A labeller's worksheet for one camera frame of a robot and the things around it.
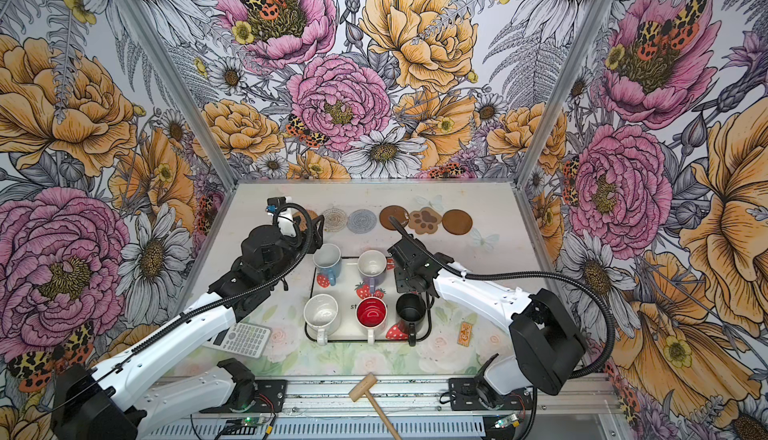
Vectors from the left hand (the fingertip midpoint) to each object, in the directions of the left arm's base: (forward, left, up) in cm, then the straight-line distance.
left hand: (312, 225), depth 77 cm
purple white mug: (+1, -14, -21) cm, 25 cm away
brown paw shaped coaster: (+20, -33, -24) cm, 45 cm away
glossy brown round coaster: (+25, -23, -25) cm, 42 cm away
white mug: (-14, 0, -24) cm, 28 cm away
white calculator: (-20, +19, -23) cm, 37 cm away
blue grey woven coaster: (+20, -10, -24) cm, 33 cm away
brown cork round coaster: (+19, -44, -24) cm, 54 cm away
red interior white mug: (-13, -14, -23) cm, 30 cm away
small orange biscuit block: (-20, -40, -24) cm, 50 cm away
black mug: (-13, -25, -21) cm, 36 cm away
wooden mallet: (-32, -13, -23) cm, 42 cm away
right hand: (-9, -25, -18) cm, 32 cm away
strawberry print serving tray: (-12, -7, -26) cm, 30 cm away
